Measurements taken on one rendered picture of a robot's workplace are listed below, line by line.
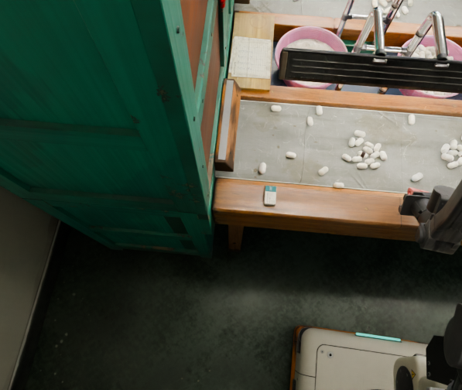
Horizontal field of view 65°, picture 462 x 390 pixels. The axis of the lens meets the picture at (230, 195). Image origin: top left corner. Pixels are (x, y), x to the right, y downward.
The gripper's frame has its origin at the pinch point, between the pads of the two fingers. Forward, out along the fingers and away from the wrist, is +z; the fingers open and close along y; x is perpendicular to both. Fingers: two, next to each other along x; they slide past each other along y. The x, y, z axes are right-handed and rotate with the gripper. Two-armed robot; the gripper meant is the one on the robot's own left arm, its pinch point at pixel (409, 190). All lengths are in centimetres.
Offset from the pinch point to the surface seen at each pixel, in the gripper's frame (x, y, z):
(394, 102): -18.2, 0.7, 29.8
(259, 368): 103, 35, 7
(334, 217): 10.0, 20.9, -3.1
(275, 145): -4.2, 40.5, 16.8
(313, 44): -32, 28, 51
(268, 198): 6.0, 41.9, -1.9
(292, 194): 5.8, 34.3, 1.5
